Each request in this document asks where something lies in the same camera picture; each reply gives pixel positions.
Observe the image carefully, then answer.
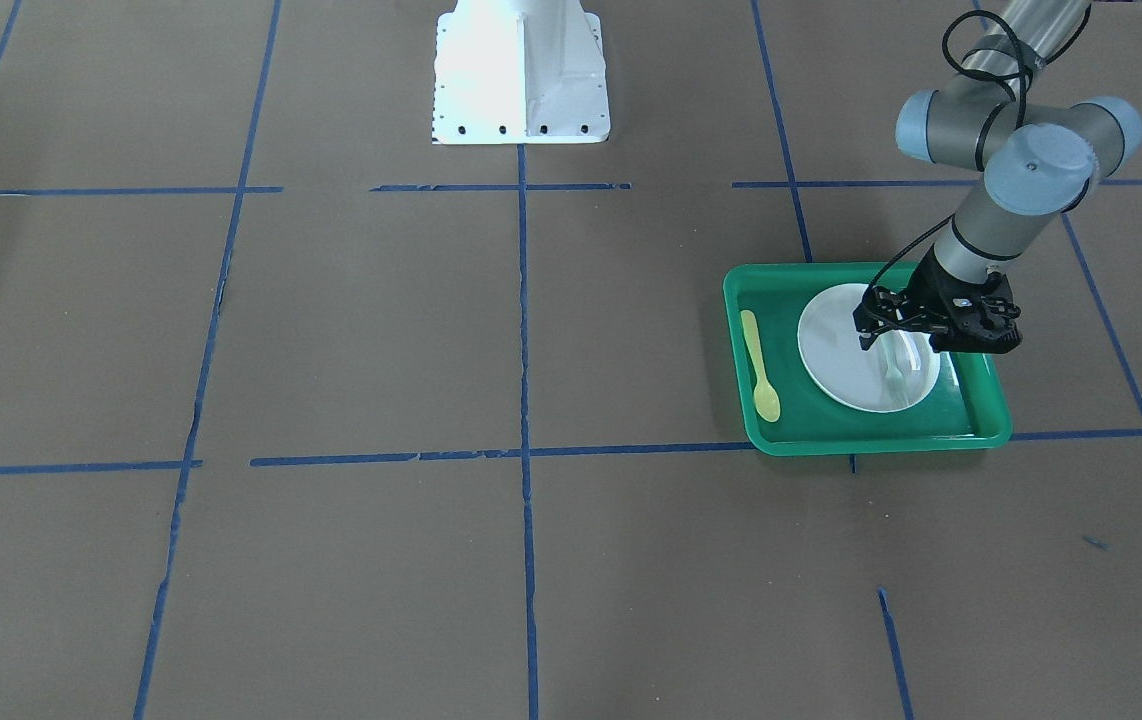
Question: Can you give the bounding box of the white central pedestal column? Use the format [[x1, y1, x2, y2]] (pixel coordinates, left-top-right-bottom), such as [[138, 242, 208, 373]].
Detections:
[[431, 1, 612, 146]]

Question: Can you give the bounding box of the yellow plastic spoon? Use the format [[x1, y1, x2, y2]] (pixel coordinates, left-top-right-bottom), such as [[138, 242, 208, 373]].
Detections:
[[739, 309, 782, 423]]

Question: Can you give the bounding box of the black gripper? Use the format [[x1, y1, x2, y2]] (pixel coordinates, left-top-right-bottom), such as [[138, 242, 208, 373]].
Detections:
[[853, 249, 962, 352]]

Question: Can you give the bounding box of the white round plate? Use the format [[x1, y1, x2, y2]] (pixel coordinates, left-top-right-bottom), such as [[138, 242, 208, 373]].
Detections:
[[798, 283, 942, 414]]

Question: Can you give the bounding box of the green plastic tray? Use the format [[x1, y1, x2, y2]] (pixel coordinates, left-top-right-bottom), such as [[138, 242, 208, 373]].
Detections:
[[723, 263, 1013, 457]]

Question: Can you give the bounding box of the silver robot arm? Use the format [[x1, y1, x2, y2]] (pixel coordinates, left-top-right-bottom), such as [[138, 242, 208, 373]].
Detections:
[[853, 1, 1142, 354]]

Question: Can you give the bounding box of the pale green plastic fork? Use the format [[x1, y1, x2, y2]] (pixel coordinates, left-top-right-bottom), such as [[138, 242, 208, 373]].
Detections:
[[878, 331, 908, 402]]

